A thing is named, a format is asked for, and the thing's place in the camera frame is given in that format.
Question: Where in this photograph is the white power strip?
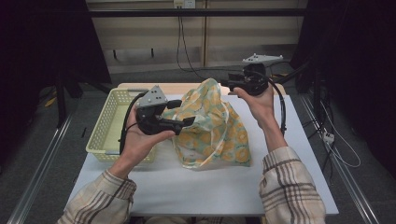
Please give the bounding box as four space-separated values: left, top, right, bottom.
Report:
322 132 336 145

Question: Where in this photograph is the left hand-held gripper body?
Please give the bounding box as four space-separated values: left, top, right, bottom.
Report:
135 85 185 136

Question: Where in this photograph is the left hand-held gripper black cable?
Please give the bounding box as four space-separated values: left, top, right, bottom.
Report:
119 91 148 156

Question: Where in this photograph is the black hanging wall cable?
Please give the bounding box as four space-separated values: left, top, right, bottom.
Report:
176 15 213 82

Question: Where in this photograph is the right hand-held gripper black cable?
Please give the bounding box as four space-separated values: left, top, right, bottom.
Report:
266 77 288 137

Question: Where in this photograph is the aluminium floor rail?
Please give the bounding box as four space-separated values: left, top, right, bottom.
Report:
299 94 381 224
7 113 76 224

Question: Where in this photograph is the white wall socket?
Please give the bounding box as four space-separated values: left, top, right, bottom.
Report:
173 0 197 9

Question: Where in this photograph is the person's left hand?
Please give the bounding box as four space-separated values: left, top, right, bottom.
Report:
119 102 177 166

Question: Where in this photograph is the person's right hand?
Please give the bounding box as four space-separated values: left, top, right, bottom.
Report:
233 85 276 129

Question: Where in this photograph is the pale yellow plastic basket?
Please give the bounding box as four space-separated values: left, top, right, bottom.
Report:
85 88 158 164

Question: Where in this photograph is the black horizontal metal bar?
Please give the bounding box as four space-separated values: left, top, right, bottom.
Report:
88 7 308 18

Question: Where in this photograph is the hand-held gripper black cable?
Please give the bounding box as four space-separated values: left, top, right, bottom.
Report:
266 77 288 137
119 91 148 156

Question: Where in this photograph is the white floor cable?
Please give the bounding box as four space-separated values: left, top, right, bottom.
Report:
319 101 362 169

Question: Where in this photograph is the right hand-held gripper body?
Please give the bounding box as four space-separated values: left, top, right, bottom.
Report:
235 52 285 97

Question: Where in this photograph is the black metal stand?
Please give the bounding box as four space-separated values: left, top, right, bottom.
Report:
54 69 69 129

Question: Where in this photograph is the orange flower print cloth bag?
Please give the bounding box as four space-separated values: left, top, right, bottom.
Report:
161 77 252 171

